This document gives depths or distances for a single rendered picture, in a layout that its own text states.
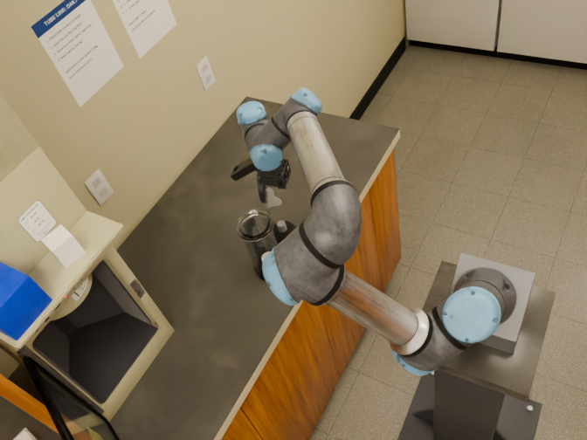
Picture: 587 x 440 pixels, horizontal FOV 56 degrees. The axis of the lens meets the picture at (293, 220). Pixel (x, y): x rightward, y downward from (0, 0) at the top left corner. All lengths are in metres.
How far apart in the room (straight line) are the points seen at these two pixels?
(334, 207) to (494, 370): 0.71
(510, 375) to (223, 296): 0.85
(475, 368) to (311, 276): 0.64
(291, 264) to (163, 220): 1.04
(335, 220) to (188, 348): 0.81
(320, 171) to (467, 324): 0.47
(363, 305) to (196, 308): 0.72
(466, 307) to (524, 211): 1.85
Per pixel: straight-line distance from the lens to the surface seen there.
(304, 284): 1.08
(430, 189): 3.17
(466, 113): 3.62
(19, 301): 1.16
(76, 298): 1.43
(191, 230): 1.96
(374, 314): 1.21
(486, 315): 1.28
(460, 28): 3.96
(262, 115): 1.43
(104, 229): 1.27
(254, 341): 1.65
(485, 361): 1.57
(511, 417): 2.51
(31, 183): 1.23
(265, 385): 1.78
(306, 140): 1.22
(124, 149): 1.98
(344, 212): 1.05
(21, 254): 1.27
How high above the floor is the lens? 2.35
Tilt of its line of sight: 49 degrees down
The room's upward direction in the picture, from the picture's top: 17 degrees counter-clockwise
